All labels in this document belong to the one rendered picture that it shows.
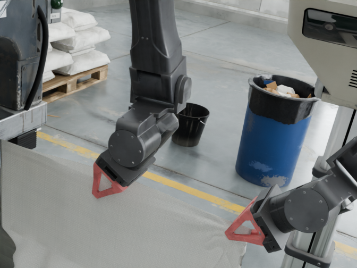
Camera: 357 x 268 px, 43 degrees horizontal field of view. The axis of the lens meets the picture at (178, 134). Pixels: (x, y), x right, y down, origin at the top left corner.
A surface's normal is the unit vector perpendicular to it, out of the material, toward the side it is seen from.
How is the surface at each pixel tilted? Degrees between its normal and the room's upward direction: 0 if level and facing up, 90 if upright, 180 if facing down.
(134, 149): 91
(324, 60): 130
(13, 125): 90
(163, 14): 88
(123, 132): 91
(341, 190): 29
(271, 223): 46
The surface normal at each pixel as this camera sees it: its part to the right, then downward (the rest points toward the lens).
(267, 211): 0.74, -0.42
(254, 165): -0.58, 0.29
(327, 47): -0.42, 0.82
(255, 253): 0.14, -0.90
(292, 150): 0.50, 0.46
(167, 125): 0.57, -0.63
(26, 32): 0.90, 0.29
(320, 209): -0.55, 0.07
